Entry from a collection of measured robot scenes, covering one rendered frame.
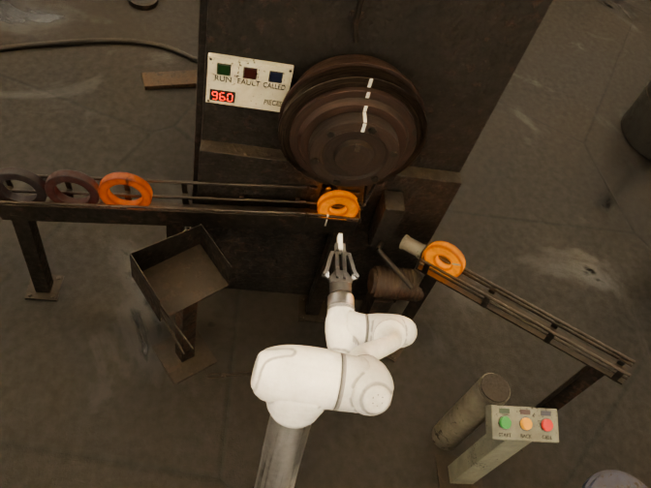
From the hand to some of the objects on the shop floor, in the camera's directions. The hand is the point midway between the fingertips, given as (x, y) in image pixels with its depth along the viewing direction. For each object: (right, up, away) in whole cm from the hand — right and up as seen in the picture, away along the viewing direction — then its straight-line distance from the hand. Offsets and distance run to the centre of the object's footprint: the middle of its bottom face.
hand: (339, 243), depth 214 cm
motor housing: (+14, -43, +66) cm, 80 cm away
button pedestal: (+50, -95, +36) cm, 114 cm away
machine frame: (-19, +5, +94) cm, 96 cm away
